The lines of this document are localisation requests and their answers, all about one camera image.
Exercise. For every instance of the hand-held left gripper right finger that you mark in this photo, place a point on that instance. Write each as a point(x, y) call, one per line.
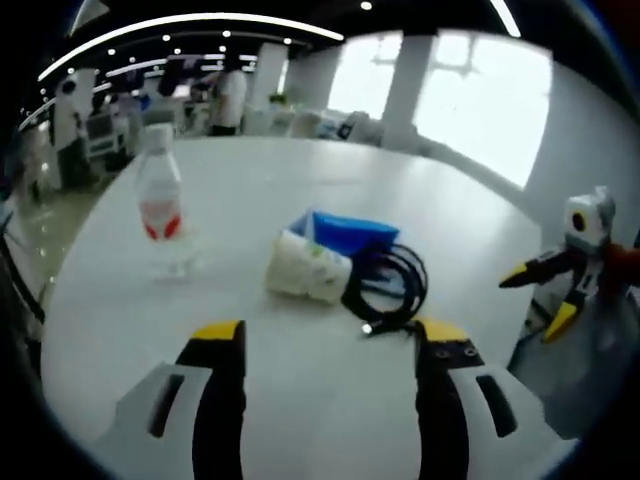
point(440, 400)

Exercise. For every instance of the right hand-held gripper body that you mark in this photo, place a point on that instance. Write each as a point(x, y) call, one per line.
point(592, 220)

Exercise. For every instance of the clear water bottle red label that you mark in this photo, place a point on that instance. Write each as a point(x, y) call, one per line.
point(160, 200)

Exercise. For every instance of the wet wipes packet blue lid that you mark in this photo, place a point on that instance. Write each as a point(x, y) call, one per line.
point(350, 230)

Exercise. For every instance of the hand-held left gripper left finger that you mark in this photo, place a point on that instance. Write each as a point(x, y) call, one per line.
point(220, 395)

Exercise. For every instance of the person's right hand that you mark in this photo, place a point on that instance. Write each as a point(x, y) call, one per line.
point(622, 270)

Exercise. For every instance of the black chair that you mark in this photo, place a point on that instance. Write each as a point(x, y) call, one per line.
point(22, 300)

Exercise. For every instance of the large bright window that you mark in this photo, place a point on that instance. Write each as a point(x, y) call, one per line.
point(475, 100)

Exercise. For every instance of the white cup green print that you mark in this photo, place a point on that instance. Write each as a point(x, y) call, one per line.
point(305, 270)

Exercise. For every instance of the green potted plant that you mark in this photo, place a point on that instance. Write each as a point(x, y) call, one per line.
point(277, 99)

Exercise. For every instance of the white tabletop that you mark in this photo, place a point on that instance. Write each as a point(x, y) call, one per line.
point(300, 175)

